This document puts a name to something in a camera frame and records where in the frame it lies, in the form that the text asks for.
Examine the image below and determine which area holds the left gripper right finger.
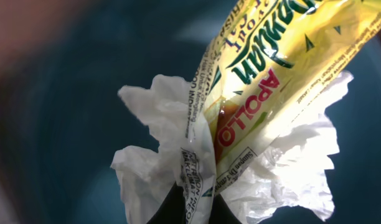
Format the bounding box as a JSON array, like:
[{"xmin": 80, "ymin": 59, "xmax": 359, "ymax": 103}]
[{"xmin": 209, "ymin": 195, "xmax": 241, "ymax": 224}]

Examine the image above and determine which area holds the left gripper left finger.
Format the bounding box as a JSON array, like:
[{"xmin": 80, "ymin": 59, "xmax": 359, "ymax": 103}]
[{"xmin": 147, "ymin": 184, "xmax": 186, "ymax": 224}]

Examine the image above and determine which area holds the yellow snack wrapper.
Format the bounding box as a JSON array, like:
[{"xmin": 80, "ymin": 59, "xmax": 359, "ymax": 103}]
[{"xmin": 179, "ymin": 0, "xmax": 381, "ymax": 224}]

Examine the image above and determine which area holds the dark blue bowl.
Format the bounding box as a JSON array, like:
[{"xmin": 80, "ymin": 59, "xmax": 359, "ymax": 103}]
[{"xmin": 0, "ymin": 1, "xmax": 381, "ymax": 223}]

